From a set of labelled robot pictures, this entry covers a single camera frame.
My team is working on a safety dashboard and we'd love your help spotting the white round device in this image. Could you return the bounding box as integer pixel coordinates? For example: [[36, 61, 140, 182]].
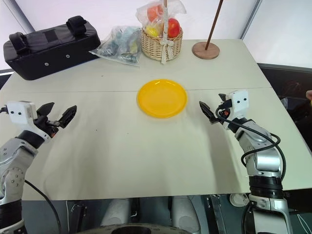
[[228, 193, 250, 208]]

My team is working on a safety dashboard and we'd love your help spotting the yellow lemon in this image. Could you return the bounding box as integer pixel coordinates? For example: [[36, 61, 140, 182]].
[[145, 24, 162, 38]]

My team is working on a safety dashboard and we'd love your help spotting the grey robot leg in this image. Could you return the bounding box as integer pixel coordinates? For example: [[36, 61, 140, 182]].
[[100, 197, 130, 227], [171, 196, 201, 231]]

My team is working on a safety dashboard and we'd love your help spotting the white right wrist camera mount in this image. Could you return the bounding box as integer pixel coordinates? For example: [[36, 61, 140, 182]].
[[223, 89, 250, 133]]

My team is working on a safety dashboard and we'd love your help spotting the clear plastic bag with items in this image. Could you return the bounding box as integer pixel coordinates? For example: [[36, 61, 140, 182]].
[[88, 25, 142, 67]]

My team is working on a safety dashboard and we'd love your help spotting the dark rounded robot torso rim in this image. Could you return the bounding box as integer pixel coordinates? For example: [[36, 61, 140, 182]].
[[79, 222, 197, 234]]

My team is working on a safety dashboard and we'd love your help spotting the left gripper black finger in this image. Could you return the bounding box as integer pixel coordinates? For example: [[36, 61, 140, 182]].
[[37, 102, 55, 118], [58, 105, 78, 129]]

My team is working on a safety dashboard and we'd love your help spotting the black padded case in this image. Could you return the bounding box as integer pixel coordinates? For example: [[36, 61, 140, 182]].
[[2, 15, 101, 81]]

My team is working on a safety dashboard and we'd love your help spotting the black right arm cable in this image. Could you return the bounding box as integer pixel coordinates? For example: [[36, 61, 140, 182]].
[[215, 108, 286, 183]]

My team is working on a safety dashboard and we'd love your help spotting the yellow plastic plate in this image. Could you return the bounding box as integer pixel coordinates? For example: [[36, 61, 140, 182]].
[[136, 78, 189, 119]]

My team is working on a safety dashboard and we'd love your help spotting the woven wicker basket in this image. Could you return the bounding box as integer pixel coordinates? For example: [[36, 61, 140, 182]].
[[140, 0, 184, 64]]

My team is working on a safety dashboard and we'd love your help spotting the grey metal frame pole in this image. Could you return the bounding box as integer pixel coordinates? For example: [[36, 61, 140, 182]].
[[4, 0, 36, 34], [239, 0, 263, 40]]

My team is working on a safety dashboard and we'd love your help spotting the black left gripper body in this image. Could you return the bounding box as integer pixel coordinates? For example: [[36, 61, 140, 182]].
[[33, 116, 60, 138]]

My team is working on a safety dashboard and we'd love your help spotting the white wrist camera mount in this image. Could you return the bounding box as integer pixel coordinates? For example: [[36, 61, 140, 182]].
[[6, 100, 52, 144], [223, 89, 250, 133]]

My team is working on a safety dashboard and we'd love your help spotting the metal table leg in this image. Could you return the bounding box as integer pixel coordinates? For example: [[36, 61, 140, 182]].
[[206, 195, 229, 234]]

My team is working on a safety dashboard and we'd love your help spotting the orange fruit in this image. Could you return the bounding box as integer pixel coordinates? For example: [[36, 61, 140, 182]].
[[146, 5, 164, 23]]

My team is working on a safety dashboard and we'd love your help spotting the wooden stand with pole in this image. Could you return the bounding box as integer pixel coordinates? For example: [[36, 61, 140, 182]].
[[192, 0, 224, 59]]

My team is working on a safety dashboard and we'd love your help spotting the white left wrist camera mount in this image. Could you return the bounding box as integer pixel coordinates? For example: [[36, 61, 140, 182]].
[[6, 100, 52, 144]]

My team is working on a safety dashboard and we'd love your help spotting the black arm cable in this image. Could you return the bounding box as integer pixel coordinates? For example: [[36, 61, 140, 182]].
[[0, 106, 61, 234], [215, 108, 286, 183]]

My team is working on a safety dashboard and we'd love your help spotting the red apple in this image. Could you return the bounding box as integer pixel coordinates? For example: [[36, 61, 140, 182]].
[[167, 18, 181, 39]]

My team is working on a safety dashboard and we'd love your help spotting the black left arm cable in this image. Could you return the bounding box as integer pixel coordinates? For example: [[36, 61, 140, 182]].
[[0, 106, 61, 234]]

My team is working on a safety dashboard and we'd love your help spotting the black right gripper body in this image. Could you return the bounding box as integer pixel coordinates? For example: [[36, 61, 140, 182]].
[[215, 99, 233, 123]]

